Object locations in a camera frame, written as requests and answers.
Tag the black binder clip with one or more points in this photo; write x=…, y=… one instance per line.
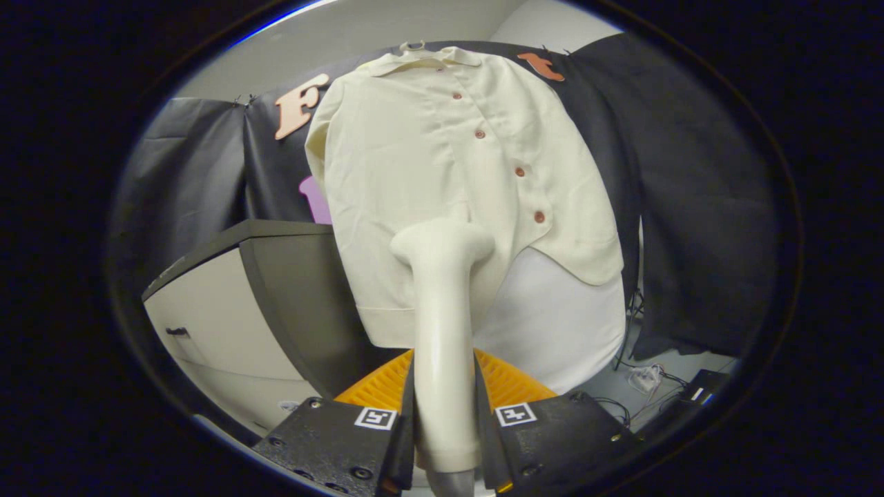
x=556, y=50
x=246, y=100

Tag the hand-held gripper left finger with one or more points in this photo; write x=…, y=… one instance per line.
x=404, y=442

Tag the white plug adapter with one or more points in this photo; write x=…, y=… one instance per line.
x=646, y=378

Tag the grey-topped white cabinet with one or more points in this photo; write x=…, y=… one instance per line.
x=221, y=324

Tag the black backdrop cloth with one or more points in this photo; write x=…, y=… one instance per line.
x=690, y=207

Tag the cream button-up shirt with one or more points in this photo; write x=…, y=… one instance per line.
x=414, y=172

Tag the black power box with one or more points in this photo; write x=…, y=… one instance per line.
x=704, y=386

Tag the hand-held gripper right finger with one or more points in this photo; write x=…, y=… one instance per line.
x=487, y=442

